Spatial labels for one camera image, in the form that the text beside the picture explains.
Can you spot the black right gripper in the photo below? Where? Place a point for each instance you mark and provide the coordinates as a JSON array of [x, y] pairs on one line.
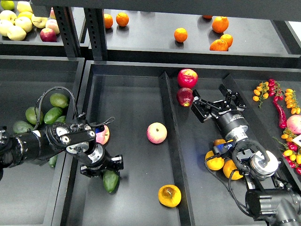
[[226, 114]]

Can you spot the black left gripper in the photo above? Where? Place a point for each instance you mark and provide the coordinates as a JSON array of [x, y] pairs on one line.
[[101, 161]]

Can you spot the dark green avocado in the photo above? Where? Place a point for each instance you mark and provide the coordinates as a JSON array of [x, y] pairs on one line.
[[110, 180]]

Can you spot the yellow pear stem up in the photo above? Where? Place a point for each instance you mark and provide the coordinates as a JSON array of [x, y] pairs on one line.
[[169, 196]]

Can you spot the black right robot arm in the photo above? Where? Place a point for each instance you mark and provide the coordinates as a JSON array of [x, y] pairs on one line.
[[268, 197]]

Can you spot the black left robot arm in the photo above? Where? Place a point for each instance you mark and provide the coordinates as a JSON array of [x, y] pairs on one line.
[[77, 138]]

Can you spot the yellow pear upper pile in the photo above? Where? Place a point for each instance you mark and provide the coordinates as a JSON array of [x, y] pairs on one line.
[[219, 142]]

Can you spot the yellow pear pile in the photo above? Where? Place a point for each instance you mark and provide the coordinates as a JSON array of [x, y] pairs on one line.
[[228, 167], [219, 142], [216, 163]]

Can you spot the yellow pear left pile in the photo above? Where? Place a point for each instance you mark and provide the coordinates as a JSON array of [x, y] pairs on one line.
[[216, 163]]

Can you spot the green avocado by tray edge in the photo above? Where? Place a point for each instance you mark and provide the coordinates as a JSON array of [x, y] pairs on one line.
[[61, 119]]

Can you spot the yellow pear middle pile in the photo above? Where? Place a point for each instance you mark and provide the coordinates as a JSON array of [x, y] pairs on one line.
[[228, 167]]

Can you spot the green avocado slanted middle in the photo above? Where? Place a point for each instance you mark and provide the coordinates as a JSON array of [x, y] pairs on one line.
[[52, 115]]

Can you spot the green avocado top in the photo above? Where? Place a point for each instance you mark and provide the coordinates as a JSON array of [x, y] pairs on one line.
[[59, 100]]

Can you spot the green avocado round left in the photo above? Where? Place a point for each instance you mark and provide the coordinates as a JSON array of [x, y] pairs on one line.
[[32, 114]]

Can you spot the dark avocado left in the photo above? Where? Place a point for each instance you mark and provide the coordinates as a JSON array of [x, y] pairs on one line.
[[22, 127]]

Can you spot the pink apple left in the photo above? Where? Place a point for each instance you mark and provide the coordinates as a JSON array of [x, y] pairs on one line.
[[102, 134]]

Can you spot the pink apple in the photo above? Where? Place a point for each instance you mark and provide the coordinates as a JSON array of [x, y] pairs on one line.
[[102, 134], [156, 133]]

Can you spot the dark red apple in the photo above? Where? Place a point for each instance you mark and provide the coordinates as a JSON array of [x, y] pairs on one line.
[[184, 97]]

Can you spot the orange cherry tomato bunch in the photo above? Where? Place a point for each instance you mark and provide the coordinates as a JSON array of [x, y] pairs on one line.
[[261, 93]]

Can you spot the bright red apple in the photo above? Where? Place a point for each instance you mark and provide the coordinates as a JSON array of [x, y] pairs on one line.
[[187, 78]]

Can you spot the red cherry tomato bunch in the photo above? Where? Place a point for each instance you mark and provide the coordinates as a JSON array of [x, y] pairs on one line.
[[275, 90]]

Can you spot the orange front right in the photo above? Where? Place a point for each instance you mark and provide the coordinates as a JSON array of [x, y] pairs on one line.
[[219, 45]]

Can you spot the red chili pepper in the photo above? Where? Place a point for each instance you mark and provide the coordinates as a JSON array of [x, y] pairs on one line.
[[281, 114]]

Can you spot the pink apple centre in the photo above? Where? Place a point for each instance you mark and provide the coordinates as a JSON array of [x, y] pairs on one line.
[[156, 133]]

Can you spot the orange small right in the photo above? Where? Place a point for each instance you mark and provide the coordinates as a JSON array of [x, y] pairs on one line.
[[228, 38]]

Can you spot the black centre tray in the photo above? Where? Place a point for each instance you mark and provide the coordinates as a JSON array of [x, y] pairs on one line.
[[139, 94]]

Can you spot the black tray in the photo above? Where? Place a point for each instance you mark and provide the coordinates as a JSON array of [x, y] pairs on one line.
[[139, 94], [33, 195]]

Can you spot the yellow cherry tomato bunch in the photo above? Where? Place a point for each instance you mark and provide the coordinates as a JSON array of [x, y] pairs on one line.
[[292, 102]]

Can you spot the pink peach right edge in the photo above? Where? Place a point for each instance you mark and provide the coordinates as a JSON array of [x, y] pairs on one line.
[[294, 124]]

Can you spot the black left tray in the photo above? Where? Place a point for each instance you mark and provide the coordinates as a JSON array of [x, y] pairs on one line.
[[33, 195]]

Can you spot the orange large right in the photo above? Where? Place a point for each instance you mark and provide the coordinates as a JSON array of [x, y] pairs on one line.
[[220, 24]]

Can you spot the orange centre shelf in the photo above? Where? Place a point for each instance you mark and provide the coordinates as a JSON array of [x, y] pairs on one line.
[[180, 35]]

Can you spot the white label card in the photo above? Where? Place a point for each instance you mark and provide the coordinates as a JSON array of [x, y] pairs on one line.
[[297, 140]]

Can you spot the mixed cherry tomato bunch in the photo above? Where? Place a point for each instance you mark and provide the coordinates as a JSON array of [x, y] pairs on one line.
[[290, 151]]

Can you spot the orange under top shelf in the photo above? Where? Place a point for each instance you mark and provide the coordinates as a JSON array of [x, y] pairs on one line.
[[207, 16]]

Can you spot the orange upper left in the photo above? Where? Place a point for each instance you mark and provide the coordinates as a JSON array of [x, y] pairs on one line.
[[122, 19]]

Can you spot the orange cut by post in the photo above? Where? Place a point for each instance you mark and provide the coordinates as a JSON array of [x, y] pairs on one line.
[[108, 21]]

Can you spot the black perforated post right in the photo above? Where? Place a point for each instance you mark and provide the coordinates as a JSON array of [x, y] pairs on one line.
[[96, 30]]

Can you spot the black perforated post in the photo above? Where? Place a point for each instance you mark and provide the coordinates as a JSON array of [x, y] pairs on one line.
[[96, 30], [67, 32]]

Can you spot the black perforated post left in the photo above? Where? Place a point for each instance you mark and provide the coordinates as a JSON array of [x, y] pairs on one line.
[[67, 32]]

